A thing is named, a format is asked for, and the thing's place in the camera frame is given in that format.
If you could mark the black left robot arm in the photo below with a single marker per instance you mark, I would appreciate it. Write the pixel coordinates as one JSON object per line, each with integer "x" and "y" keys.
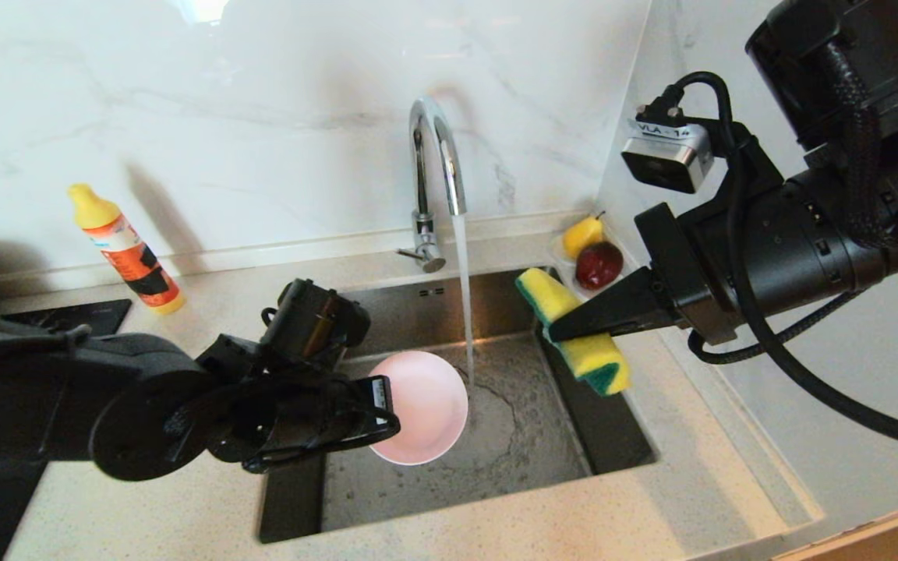
{"x": 51, "y": 397}

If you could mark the dark red apple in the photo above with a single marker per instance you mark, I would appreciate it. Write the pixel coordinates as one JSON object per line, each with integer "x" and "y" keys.
{"x": 598, "y": 265}

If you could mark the chrome gooseneck faucet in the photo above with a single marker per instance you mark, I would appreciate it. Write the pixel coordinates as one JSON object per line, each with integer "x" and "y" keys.
{"x": 423, "y": 226}

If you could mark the yellow pear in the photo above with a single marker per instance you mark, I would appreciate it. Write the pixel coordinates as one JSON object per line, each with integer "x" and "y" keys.
{"x": 580, "y": 236}

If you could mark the pink plastic bowl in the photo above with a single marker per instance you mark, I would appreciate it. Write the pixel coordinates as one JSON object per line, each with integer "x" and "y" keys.
{"x": 426, "y": 405}

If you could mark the yellow capped dish soap bottle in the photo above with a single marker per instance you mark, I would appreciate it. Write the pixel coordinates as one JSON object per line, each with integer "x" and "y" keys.
{"x": 128, "y": 255}

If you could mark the yellow green sponge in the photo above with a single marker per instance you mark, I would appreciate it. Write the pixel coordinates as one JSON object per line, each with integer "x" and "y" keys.
{"x": 597, "y": 366}

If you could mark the black induction cooktop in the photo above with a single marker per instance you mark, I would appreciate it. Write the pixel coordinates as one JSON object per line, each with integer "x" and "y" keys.
{"x": 67, "y": 318}

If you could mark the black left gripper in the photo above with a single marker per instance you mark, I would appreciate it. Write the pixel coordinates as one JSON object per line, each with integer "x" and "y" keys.
{"x": 293, "y": 374}

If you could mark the running water stream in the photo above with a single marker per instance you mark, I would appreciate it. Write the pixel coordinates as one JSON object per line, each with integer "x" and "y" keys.
{"x": 464, "y": 312}

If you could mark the stainless steel sink basin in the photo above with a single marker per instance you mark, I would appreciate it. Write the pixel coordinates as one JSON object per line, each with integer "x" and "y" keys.
{"x": 511, "y": 444}

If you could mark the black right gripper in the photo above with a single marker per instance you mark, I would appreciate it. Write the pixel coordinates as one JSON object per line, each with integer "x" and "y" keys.
{"x": 807, "y": 226}

